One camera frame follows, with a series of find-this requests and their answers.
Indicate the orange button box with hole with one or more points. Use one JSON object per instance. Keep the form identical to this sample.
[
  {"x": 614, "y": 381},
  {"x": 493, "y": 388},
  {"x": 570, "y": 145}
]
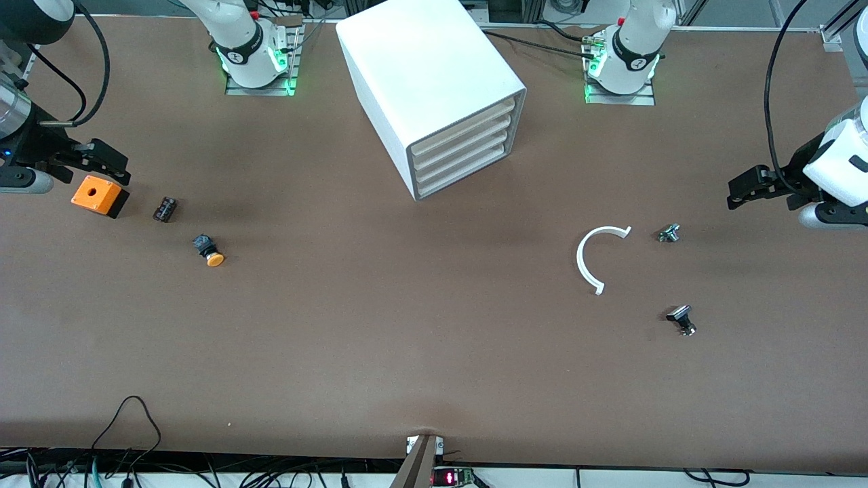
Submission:
[{"x": 98, "y": 194}]

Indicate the off-white plastic drawer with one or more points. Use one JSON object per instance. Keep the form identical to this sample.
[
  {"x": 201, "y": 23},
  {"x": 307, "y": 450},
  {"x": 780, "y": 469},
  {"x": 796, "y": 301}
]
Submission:
[
  {"x": 461, "y": 127},
  {"x": 468, "y": 168},
  {"x": 466, "y": 154}
]

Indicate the black switch with grey cap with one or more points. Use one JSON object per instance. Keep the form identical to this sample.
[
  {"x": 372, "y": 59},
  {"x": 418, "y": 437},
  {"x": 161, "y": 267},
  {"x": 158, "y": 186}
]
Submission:
[{"x": 681, "y": 317}]

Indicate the grey camera mount beam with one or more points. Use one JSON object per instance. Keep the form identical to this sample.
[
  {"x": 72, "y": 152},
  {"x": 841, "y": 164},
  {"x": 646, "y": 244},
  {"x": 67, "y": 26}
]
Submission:
[{"x": 413, "y": 468}]

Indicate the white curved plastic bracket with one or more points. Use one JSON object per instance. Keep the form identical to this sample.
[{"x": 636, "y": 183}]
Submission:
[{"x": 580, "y": 261}]

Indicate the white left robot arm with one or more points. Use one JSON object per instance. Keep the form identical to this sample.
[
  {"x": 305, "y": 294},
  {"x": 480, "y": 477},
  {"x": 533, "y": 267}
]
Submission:
[{"x": 634, "y": 47}]

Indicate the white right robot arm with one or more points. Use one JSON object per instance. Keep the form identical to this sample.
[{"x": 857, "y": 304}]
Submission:
[{"x": 237, "y": 34}]

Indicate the small black electrical component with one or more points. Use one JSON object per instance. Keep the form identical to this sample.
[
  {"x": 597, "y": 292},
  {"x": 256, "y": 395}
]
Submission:
[{"x": 165, "y": 209}]

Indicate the black device with red display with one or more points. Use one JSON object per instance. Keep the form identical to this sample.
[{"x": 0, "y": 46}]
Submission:
[{"x": 451, "y": 478}]

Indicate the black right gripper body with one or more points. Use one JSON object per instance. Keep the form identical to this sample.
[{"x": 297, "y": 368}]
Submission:
[{"x": 35, "y": 148}]

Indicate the orange mushroom push button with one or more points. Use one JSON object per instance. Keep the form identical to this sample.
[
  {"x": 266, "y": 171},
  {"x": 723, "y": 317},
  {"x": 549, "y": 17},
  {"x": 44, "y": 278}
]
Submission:
[{"x": 210, "y": 252}]

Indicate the grey plastic bin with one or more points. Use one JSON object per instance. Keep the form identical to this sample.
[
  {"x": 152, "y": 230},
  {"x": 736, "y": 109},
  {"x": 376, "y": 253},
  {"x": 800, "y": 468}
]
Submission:
[{"x": 420, "y": 68}]

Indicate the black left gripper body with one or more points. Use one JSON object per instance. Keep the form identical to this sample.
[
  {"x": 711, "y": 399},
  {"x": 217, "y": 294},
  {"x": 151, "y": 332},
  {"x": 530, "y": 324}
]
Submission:
[{"x": 795, "y": 177}]

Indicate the silver metal tee fitting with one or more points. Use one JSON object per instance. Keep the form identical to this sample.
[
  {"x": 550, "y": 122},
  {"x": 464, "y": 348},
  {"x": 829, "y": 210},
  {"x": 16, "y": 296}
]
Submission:
[{"x": 668, "y": 233}]

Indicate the white plastic panel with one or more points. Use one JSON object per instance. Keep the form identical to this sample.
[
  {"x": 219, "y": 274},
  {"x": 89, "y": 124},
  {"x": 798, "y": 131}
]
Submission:
[{"x": 464, "y": 140}]

